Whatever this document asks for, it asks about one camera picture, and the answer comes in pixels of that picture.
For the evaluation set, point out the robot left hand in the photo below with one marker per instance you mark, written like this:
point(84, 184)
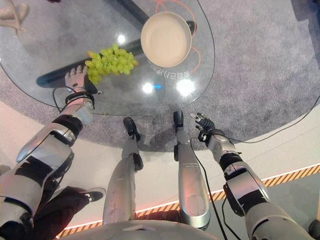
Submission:
point(78, 79)

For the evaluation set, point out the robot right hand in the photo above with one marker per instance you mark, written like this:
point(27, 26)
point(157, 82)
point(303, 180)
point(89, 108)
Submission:
point(206, 124)

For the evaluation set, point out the robot right arm silver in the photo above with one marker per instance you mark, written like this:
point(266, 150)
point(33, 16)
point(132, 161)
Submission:
point(246, 185)

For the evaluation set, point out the robot left arm silver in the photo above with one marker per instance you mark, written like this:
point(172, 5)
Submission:
point(43, 150)

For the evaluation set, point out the beige round plate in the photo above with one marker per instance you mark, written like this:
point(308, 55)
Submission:
point(165, 40)

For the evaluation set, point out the black table base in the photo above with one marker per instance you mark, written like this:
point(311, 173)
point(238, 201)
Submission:
point(56, 75)

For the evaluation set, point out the green grape bunch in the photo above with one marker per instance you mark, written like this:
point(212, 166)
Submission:
point(110, 61)

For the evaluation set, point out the robot right leg silver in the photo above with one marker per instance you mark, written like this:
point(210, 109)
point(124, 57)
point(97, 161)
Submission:
point(191, 180)

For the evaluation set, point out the robot leg silver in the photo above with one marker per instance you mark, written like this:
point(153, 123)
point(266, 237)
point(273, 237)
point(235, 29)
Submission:
point(122, 180)
point(191, 180)

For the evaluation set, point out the grey carpet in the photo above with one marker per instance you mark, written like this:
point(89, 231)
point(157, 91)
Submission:
point(250, 75)

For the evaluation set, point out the orange black hazard tape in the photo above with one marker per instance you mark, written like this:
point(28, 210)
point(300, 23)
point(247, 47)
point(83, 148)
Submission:
point(287, 176)

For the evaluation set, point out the robot left leg silver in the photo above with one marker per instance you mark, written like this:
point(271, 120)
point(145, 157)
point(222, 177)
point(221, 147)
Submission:
point(122, 180)

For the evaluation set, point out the person's black shoe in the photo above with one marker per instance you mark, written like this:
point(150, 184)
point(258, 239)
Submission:
point(96, 195)

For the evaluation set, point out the robot torso silver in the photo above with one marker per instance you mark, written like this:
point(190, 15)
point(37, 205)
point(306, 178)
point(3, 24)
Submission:
point(130, 231)

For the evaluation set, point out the person's leg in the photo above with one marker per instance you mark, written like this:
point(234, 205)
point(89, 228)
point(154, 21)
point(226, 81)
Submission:
point(60, 210)

